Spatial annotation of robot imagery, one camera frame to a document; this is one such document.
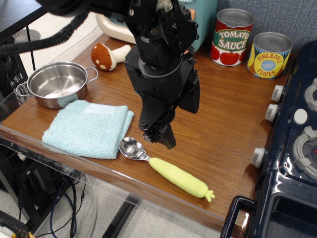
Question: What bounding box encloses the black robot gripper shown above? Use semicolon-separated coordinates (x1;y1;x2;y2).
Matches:
124;47;200;149

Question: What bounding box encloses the spoon with green carrot handle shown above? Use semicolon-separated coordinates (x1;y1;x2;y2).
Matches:
119;137;215;202

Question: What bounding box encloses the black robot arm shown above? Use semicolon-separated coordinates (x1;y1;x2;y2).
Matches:
40;0;200;149

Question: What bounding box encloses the light blue folded cloth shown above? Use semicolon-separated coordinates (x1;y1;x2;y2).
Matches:
42;100;134;160

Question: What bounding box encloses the plush brown mushroom toy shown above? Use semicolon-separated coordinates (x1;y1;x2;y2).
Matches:
91;43;131;71

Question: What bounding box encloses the black table leg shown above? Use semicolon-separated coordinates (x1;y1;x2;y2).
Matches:
102;201;135;238

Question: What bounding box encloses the small stainless steel pot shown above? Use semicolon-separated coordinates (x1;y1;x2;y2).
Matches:
16;61;99;109

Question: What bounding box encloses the teal toy microwave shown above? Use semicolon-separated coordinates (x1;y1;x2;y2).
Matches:
96;0;218;51

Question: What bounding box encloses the tomato sauce can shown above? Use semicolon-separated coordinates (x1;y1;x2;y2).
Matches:
210;8;255;66

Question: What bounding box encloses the pineapple slices can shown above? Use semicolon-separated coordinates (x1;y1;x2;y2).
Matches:
247;32;293;79

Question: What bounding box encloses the dark blue toy stove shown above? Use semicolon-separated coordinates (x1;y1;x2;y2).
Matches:
221;41;317;238

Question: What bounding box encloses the yellow object at floor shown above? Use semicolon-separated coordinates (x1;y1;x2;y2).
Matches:
0;210;35;238

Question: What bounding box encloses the black side desk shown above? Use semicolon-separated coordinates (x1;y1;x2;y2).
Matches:
0;0;65;100

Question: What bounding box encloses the blue floor cable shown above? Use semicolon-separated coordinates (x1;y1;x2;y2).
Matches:
49;177;77;238

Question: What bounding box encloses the black floor cable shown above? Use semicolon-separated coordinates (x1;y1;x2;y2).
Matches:
34;173;87;238

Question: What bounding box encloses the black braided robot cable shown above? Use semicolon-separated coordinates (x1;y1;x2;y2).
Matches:
0;11;90;59

